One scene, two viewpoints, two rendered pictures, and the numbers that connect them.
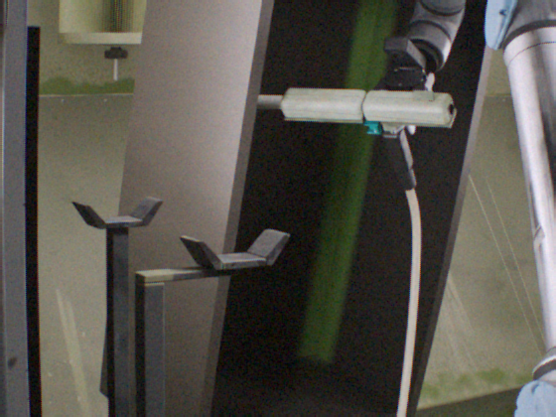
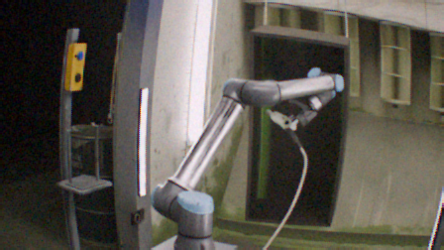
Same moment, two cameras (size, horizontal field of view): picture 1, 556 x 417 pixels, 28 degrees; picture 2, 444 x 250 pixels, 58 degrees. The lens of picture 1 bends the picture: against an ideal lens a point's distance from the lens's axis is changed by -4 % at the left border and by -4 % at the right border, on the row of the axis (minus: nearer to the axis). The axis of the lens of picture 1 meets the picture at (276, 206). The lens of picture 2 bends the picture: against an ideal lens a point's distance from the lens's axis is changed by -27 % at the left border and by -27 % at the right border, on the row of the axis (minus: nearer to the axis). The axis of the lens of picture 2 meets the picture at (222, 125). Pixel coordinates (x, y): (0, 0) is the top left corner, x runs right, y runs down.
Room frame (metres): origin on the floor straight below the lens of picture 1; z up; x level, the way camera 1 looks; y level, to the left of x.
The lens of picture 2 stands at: (0.09, -2.35, 1.52)
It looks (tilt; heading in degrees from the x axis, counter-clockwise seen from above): 8 degrees down; 56
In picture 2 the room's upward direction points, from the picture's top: 4 degrees clockwise
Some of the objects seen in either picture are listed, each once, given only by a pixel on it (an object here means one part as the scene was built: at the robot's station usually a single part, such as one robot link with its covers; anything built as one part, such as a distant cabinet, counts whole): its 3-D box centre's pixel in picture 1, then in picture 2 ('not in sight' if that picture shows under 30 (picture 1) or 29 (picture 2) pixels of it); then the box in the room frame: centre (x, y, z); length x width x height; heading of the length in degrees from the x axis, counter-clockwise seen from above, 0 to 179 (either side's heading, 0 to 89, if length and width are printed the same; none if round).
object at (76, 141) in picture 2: not in sight; (94, 186); (1.36, 1.21, 0.44); 0.59 x 0.58 x 0.89; 104
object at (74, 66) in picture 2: not in sight; (74, 66); (0.84, 0.19, 1.42); 0.12 x 0.06 x 0.26; 33
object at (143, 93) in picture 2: (23, 280); (141, 143); (1.37, 0.31, 0.96); 0.06 x 0.02 x 0.63; 33
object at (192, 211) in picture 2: not in sight; (193, 213); (1.21, -0.55, 0.83); 0.17 x 0.15 x 0.18; 95
